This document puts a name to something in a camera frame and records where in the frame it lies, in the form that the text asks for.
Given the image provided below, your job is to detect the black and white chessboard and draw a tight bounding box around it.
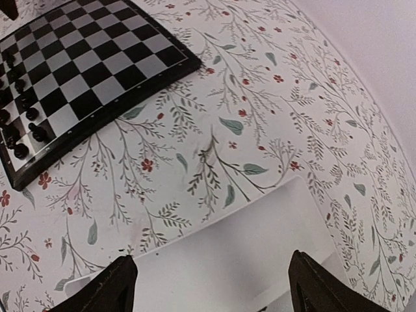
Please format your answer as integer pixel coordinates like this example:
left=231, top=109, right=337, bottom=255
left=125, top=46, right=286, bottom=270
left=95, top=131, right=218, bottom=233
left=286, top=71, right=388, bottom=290
left=1, top=1, right=202, bottom=191

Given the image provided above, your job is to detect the black chess pawn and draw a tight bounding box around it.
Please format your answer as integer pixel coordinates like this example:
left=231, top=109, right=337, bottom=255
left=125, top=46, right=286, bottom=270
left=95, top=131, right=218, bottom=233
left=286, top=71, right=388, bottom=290
left=25, top=107, right=39, bottom=121
left=19, top=94, right=31, bottom=109
left=0, top=109, right=10, bottom=124
left=14, top=79, right=26, bottom=94
left=3, top=51, right=16, bottom=68

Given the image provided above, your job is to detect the black chess piece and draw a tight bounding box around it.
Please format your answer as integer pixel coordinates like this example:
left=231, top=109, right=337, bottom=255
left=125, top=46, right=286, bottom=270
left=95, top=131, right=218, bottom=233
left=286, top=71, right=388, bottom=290
left=29, top=123, right=47, bottom=142
left=3, top=124, right=20, bottom=150
left=12, top=143, right=29, bottom=160

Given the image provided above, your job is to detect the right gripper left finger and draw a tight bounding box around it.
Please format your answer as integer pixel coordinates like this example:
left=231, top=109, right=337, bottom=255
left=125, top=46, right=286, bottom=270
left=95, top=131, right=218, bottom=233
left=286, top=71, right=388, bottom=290
left=51, top=255, right=138, bottom=312

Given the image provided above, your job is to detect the white plastic compartment tray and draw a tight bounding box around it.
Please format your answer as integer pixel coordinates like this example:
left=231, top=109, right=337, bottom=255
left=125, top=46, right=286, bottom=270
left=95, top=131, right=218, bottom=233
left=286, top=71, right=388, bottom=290
left=63, top=175, right=348, bottom=312

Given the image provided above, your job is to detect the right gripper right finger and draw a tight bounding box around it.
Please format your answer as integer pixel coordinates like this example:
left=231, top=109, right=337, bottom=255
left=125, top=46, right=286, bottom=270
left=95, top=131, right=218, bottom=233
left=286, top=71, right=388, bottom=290
left=288, top=250, right=386, bottom=311

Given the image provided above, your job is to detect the floral patterned table mat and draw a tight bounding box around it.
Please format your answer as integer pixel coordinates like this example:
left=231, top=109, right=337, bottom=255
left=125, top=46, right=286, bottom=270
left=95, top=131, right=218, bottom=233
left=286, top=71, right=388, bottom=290
left=1, top=1, right=415, bottom=311

